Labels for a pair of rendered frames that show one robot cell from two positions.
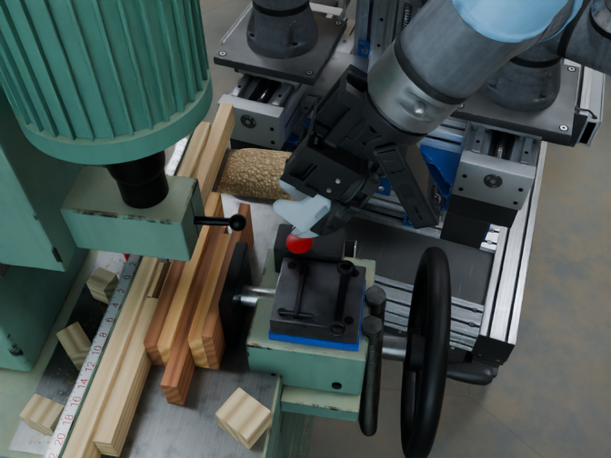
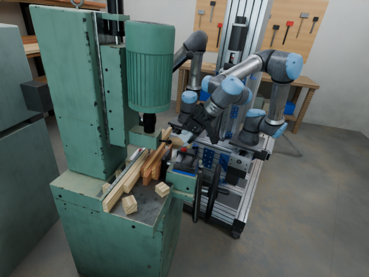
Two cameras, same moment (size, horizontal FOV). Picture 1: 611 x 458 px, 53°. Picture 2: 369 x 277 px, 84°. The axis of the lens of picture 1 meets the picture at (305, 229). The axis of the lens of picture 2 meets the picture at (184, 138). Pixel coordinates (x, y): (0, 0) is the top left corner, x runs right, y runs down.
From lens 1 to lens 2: 35 cm
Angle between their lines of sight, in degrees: 20
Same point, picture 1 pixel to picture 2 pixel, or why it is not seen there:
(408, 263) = not seen: hidden behind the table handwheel
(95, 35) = (151, 83)
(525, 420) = (249, 254)
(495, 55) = (229, 97)
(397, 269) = not seen: hidden behind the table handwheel
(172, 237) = (153, 142)
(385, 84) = (207, 103)
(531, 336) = (252, 227)
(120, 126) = (150, 104)
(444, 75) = (218, 100)
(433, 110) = (216, 109)
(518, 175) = (246, 160)
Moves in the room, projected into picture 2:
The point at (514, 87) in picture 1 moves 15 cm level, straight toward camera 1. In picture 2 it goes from (246, 138) to (240, 147)
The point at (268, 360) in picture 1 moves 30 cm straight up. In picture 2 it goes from (171, 177) to (176, 114)
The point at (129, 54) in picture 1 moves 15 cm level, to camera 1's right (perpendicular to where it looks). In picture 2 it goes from (156, 88) to (196, 94)
